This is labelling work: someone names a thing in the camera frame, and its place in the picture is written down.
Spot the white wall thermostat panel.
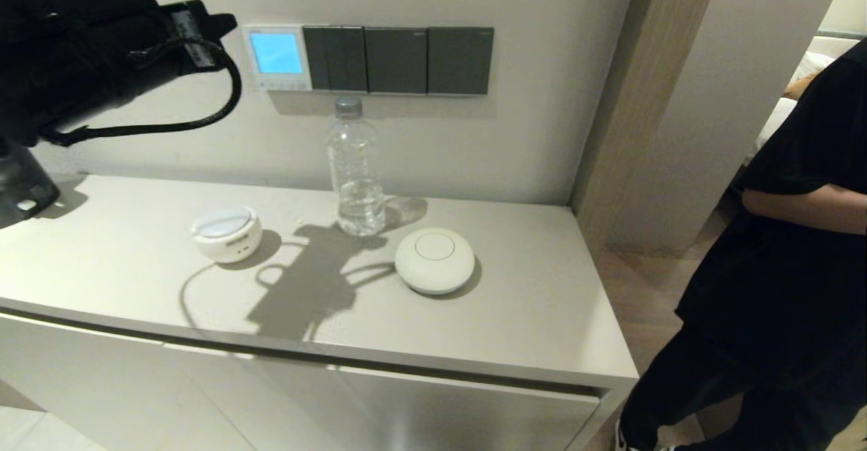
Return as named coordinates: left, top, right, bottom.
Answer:
left=238, top=24, right=312, bottom=93

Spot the person's bare forearm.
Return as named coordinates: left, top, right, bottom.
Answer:
left=740, top=182, right=867, bottom=236

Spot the black plastic appliance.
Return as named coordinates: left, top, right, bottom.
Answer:
left=0, top=139, right=60, bottom=230

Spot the white round speaker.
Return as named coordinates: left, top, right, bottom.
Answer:
left=190, top=206, right=263, bottom=264

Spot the clear plastic water bottle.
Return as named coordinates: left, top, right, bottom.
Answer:
left=326, top=96, right=387, bottom=237

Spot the grey cabinet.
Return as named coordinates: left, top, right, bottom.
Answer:
left=0, top=175, right=641, bottom=451

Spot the white flat dome device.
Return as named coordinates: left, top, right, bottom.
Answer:
left=394, top=228, right=476, bottom=296

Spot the grey cabinet door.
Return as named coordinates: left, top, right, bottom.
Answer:
left=163, top=343, right=602, bottom=451
left=0, top=312, right=257, bottom=451

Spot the bed with white duvet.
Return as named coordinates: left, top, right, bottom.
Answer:
left=754, top=97, right=798, bottom=151

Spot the white shoe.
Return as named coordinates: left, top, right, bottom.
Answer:
left=614, top=421, right=678, bottom=451

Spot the brown pillow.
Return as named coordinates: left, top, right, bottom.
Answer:
left=784, top=74, right=818, bottom=100

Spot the white pillow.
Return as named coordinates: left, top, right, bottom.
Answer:
left=791, top=51, right=838, bottom=83

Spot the person in black clothes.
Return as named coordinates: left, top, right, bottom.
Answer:
left=613, top=38, right=867, bottom=451

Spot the beige padded headboard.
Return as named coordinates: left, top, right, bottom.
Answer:
left=815, top=30, right=867, bottom=59

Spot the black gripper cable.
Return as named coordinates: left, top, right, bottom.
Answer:
left=39, top=35, right=243, bottom=148

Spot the dark grey triple switch panel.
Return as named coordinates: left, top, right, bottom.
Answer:
left=302, top=26, right=368, bottom=94

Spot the wooden door frame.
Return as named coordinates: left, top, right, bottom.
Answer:
left=569, top=0, right=724, bottom=257

